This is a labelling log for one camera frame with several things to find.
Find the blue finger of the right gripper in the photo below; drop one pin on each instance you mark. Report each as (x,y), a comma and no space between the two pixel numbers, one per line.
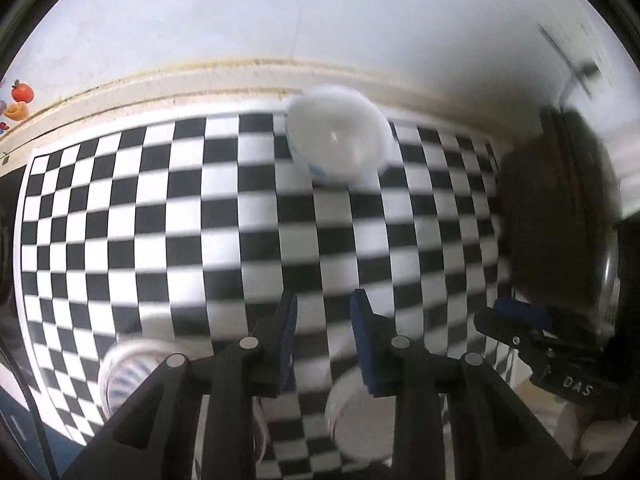
(522,325)

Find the black white checkered mat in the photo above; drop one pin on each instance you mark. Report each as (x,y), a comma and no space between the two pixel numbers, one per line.
(189,231)

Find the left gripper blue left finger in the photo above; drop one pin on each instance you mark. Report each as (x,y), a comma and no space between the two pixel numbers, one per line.
(271,369)

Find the leaf pattern white bowl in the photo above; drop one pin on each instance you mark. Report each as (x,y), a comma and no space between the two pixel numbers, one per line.
(126,365)

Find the white bowl blue flower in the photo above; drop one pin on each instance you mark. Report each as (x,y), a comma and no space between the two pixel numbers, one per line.
(336,135)

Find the dark brown wok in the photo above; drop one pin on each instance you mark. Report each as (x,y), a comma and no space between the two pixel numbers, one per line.
(560,203)

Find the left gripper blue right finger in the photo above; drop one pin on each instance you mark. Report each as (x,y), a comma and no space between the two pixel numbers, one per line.
(373,335)

